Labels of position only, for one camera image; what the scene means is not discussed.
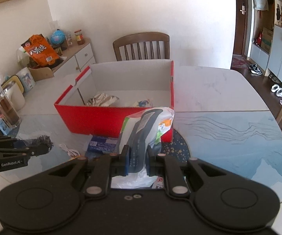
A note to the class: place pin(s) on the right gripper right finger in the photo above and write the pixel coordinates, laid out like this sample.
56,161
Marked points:
166,166

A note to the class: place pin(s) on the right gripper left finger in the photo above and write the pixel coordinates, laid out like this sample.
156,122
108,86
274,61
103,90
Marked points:
103,170

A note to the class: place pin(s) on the blue tissue packet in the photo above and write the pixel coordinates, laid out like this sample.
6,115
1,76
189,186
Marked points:
101,144

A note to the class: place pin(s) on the blueberry cake clear packet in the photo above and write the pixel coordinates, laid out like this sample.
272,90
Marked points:
143,104

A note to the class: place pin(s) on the silver snack wrapper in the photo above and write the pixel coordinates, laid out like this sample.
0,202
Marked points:
102,100

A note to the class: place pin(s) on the black snack packet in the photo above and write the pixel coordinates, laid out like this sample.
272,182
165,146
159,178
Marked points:
39,140

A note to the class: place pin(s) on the glass tea bottle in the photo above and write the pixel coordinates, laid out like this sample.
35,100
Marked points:
7,110

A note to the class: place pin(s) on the red cardboard box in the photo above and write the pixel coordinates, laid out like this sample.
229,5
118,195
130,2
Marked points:
130,81

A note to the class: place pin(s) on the orange snack bag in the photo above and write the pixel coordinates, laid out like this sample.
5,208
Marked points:
41,51

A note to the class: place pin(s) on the blue patterned table mat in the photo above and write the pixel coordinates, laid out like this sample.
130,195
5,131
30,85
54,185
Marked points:
248,143

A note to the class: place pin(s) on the white drawer cabinet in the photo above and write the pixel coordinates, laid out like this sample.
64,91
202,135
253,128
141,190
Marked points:
77,58

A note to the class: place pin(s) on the blue globe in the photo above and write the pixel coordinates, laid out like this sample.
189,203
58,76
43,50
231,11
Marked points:
57,37

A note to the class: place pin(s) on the red-labelled jar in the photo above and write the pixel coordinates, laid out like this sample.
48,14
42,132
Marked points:
79,37

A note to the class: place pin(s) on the brown wooden chair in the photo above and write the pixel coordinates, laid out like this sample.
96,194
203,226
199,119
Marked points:
142,46

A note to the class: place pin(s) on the dark sneakers pair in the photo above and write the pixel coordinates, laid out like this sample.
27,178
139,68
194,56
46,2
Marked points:
254,69

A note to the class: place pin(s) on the white slippers pair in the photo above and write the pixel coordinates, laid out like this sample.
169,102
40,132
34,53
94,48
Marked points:
277,90

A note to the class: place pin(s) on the grey shoe cabinet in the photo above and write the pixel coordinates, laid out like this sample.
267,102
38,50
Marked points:
266,26

